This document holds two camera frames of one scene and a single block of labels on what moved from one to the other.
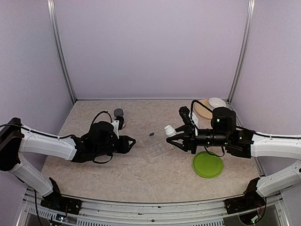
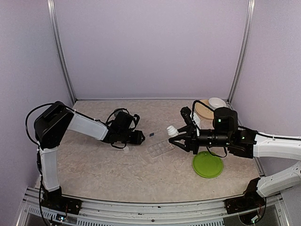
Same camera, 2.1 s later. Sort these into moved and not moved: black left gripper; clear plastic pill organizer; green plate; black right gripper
Moved: black left gripper
Not moved: black right gripper; green plate; clear plastic pill organizer
